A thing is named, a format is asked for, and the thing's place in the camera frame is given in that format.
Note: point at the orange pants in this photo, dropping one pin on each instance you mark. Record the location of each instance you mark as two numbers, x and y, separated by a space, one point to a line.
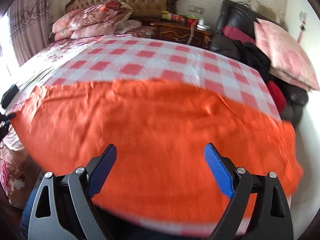
160 129

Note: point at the pink floral pillow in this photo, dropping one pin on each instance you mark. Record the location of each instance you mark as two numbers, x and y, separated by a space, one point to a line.
289 62

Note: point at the red cushion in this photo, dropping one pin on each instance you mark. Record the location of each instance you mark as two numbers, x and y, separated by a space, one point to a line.
277 96

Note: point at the dark wooden nightstand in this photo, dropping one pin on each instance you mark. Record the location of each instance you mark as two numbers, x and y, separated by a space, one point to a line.
180 33

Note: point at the black garment on armchair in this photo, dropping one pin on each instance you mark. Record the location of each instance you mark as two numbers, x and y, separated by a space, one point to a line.
255 58

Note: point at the black leather armchair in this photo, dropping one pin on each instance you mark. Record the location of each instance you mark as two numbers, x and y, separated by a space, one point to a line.
239 15

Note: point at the white wardrobe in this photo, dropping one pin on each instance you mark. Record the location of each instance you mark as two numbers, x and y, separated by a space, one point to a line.
305 202

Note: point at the folded pink floral quilt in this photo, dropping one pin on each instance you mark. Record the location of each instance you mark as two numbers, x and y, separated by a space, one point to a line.
98 20

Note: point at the wall power socket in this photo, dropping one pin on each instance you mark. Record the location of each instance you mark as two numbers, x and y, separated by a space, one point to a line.
196 9

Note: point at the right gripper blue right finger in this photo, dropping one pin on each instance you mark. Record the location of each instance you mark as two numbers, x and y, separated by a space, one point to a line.
234 182

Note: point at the maroon garment on armchair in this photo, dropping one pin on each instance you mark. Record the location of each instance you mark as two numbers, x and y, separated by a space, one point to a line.
237 35

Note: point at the pink curtain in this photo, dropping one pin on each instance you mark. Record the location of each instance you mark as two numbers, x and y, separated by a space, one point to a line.
29 27

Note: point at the red white checkered tablecloth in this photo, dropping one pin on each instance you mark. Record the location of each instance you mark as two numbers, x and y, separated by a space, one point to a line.
133 58

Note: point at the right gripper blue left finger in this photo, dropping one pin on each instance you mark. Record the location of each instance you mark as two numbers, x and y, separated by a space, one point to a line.
86 182

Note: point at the floral pink bed sheet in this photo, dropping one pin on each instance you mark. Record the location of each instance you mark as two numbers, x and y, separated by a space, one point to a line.
62 63

